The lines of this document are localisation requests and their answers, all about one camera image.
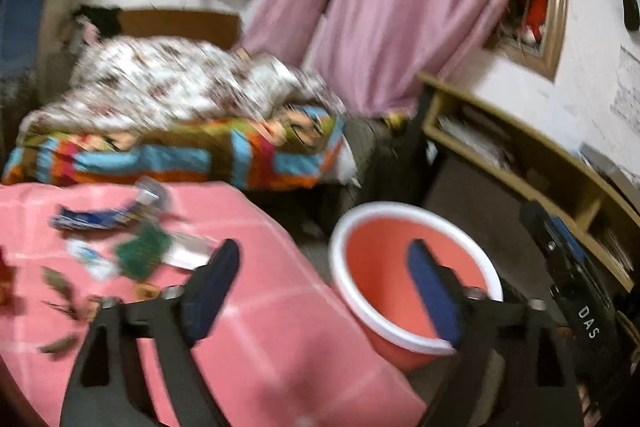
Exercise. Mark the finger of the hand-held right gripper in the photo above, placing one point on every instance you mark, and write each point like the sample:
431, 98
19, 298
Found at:
542, 227

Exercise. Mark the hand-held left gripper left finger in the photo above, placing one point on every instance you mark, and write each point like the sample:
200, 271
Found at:
216, 287

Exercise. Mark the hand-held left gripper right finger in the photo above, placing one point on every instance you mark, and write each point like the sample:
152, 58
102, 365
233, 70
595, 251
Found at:
432, 297

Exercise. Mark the red basin with white rim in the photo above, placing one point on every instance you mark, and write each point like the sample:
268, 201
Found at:
380, 257

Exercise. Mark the small reddish brown scrap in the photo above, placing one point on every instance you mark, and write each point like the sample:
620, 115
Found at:
148, 293

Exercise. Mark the green paper packet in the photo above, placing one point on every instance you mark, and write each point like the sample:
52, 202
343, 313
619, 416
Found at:
142, 252

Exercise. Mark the silver foil wrapper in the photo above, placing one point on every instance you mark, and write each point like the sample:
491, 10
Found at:
151, 194

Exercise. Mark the white plastic wrapper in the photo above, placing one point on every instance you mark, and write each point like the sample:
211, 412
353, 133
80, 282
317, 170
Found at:
92, 259

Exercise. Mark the blue snack wrapper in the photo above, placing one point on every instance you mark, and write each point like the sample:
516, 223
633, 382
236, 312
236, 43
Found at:
90, 218

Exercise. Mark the dried brown leaf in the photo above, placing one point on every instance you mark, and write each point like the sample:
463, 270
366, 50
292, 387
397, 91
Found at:
60, 346
59, 281

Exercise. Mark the pink checked blanket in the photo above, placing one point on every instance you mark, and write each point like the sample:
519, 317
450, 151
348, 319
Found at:
280, 307

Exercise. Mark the wooden desk with shelves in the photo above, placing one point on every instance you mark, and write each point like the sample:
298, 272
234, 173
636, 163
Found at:
550, 157

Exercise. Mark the grey box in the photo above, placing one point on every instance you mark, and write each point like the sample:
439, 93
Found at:
607, 169

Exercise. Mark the stack of books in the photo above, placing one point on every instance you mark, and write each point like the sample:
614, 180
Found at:
475, 137

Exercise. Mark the colourful striped printed blanket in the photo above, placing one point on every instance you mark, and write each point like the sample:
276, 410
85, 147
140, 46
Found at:
200, 157

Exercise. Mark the small yellow object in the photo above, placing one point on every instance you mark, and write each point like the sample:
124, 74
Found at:
397, 119

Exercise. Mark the floral white quilt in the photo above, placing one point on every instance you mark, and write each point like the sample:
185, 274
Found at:
165, 77

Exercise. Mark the wooden headboard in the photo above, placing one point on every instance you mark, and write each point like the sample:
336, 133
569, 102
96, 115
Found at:
190, 27

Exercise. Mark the pink curtain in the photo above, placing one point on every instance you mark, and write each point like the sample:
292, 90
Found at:
400, 7

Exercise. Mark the dark clothing pile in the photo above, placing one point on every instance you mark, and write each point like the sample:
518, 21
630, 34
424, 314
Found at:
100, 19

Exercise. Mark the blue fabric wardrobe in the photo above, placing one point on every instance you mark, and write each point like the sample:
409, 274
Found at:
25, 17

